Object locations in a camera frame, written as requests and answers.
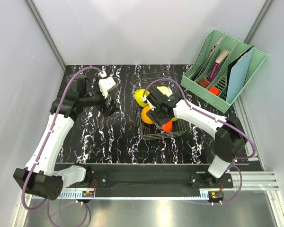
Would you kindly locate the green file organizer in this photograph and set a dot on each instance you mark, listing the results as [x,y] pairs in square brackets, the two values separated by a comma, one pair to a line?
[222,70]

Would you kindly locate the purple book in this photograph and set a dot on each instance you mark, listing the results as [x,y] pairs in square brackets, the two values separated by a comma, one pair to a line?
[221,57]

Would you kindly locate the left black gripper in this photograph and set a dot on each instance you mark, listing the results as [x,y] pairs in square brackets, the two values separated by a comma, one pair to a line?
[107,110]

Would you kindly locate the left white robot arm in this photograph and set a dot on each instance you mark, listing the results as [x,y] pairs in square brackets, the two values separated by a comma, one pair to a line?
[39,177]

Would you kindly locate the light blue folder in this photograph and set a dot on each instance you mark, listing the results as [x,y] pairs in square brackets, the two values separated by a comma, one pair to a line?
[239,75]

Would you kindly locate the lime green bowl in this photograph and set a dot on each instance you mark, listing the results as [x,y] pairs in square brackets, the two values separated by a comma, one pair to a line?
[138,95]

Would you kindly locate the wire dish rack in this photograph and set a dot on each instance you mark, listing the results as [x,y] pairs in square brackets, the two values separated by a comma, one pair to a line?
[150,131]

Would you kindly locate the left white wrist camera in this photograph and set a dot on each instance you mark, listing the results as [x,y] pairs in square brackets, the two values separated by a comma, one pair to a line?
[106,84]

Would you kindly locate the black clipboard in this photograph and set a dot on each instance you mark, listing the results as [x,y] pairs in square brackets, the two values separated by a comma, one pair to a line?
[236,68]

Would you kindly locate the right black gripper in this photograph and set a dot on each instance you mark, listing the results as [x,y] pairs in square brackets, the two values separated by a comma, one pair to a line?
[152,115]

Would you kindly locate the orange red box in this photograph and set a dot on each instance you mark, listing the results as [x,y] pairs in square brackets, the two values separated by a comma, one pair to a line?
[214,90]

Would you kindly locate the red brown box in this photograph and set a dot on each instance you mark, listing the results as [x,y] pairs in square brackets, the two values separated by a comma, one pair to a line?
[204,83]

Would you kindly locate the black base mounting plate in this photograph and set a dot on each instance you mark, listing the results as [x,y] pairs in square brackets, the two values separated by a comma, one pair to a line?
[146,181]

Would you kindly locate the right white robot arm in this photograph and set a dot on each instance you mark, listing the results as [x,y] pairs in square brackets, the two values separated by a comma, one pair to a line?
[228,133]

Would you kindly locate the orange bowl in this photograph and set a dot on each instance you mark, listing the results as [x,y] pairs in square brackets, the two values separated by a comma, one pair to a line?
[168,126]

